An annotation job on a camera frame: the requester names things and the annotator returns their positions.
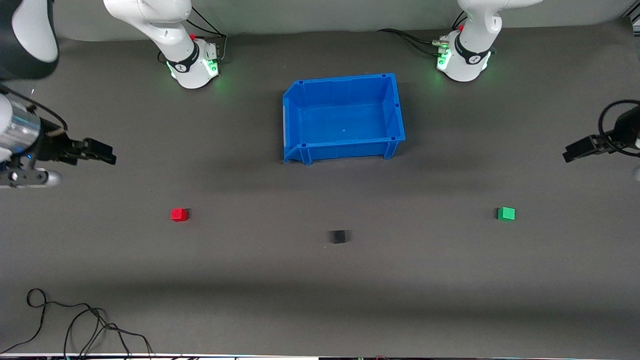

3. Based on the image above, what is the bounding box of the dark grey table mat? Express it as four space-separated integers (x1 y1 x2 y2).
0 20 640 358

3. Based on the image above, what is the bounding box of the blue plastic storage bin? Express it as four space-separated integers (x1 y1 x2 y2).
282 73 406 166

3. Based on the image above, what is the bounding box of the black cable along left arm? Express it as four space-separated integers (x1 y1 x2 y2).
598 99 640 151

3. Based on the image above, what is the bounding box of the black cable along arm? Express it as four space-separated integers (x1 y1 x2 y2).
0 84 69 134
598 99 640 151

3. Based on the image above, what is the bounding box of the black cable along right arm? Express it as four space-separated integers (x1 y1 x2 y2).
0 84 69 134

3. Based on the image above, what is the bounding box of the loose thin black cable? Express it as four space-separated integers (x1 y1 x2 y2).
0 288 154 360

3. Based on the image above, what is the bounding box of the black right arm base cable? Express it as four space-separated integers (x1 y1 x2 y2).
186 7 229 65

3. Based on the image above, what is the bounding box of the black arm base cable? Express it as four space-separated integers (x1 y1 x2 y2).
186 7 229 65
377 15 468 57

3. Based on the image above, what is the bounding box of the black left arm base cable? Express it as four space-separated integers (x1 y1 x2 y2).
377 15 468 57

